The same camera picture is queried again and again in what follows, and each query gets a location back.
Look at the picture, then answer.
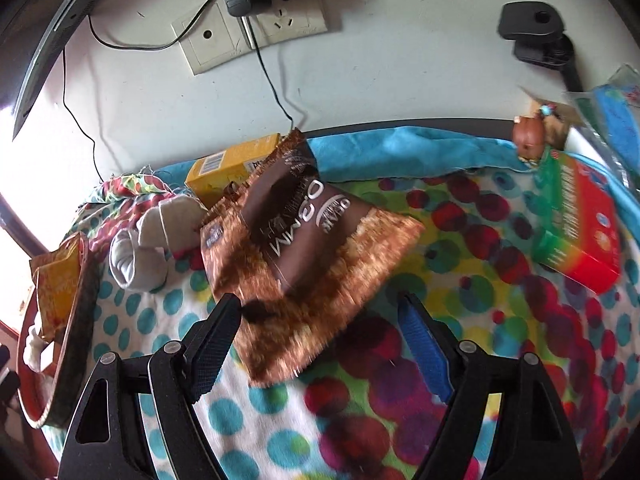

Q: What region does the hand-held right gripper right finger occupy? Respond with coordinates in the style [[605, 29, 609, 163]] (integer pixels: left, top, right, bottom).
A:
[[399, 292, 583, 480]]

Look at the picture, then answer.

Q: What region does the white wall socket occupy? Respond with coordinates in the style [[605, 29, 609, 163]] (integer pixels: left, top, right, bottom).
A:
[[170, 0, 330, 77]]

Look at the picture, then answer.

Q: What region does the yellow box with barcode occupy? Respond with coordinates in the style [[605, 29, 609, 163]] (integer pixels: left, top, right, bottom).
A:
[[184, 132, 282, 207]]

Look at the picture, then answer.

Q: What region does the red and green box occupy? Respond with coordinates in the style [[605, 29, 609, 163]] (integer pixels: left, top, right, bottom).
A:
[[529, 147, 623, 296]]

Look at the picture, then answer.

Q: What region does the colourful dotted blanket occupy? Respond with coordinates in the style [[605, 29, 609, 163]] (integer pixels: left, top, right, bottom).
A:
[[39, 119, 640, 480]]

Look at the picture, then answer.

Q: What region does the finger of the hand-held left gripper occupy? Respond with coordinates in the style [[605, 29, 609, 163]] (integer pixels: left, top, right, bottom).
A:
[[0, 344, 22, 411]]

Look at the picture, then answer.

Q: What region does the black adapter cable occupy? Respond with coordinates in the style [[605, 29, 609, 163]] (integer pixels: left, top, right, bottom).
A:
[[244, 14, 297, 132]]

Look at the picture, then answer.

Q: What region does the yellow snack bag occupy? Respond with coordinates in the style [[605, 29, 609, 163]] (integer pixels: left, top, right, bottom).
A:
[[29, 237, 83, 342]]

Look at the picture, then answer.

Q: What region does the clear plastic bag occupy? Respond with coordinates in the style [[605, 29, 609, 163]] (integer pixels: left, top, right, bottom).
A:
[[564, 64, 640, 202]]

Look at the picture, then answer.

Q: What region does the small brown toy figure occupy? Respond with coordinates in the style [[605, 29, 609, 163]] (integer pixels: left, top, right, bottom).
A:
[[520, 85, 583, 152]]

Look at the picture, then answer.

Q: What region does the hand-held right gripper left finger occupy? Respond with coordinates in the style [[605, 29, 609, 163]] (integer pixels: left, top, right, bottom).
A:
[[57, 293, 243, 480]]

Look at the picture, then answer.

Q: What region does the thin black cable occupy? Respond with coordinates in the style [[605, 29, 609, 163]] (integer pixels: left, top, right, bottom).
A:
[[88, 0, 225, 53], [62, 44, 105, 183]]

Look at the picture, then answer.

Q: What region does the red round basket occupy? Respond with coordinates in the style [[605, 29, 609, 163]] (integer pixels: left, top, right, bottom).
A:
[[14, 232, 103, 431]]

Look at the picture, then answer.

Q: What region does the brown snack bag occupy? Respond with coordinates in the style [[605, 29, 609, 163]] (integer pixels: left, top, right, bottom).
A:
[[199, 129, 427, 388]]

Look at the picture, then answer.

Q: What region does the black clamp mount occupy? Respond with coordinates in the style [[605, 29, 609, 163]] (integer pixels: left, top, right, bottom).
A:
[[496, 2, 585, 92]]

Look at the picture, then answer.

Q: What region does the green red dotted cloth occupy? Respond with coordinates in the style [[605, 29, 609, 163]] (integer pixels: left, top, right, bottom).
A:
[[79, 166, 177, 212]]

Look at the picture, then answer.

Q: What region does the rolled white sock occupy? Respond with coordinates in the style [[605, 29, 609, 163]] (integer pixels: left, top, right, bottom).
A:
[[136, 194, 208, 253], [109, 224, 172, 292]]

